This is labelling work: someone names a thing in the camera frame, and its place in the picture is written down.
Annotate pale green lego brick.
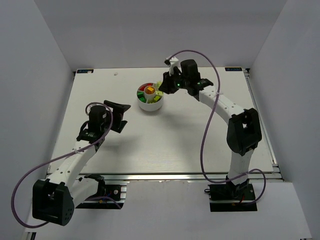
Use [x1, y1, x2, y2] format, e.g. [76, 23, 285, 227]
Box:
[156, 91, 164, 96]

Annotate green long lego brick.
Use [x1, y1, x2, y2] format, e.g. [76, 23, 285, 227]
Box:
[137, 92, 147, 103]

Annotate light green lego brick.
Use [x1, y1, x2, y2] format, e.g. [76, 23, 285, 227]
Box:
[156, 81, 163, 88]

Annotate red lego brick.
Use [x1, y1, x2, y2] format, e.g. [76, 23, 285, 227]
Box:
[138, 85, 146, 92]

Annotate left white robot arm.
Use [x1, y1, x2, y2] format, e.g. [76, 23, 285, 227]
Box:
[32, 100, 130, 226]

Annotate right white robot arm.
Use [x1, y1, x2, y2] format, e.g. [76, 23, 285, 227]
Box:
[159, 57, 262, 196]

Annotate white round divided container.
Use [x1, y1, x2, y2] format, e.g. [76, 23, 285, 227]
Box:
[136, 82, 164, 112]

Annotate right blue table label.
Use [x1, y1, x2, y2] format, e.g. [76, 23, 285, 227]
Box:
[224, 67, 243, 72]

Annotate blue table label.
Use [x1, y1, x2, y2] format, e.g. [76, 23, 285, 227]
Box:
[76, 69, 94, 74]
[224, 67, 243, 72]

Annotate left blue table label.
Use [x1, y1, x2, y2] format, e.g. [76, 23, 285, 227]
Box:
[76, 69, 94, 74]

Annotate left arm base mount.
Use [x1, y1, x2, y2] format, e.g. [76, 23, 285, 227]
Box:
[75, 174, 125, 210]

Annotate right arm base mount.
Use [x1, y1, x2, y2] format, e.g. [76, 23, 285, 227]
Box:
[204, 183, 258, 213]

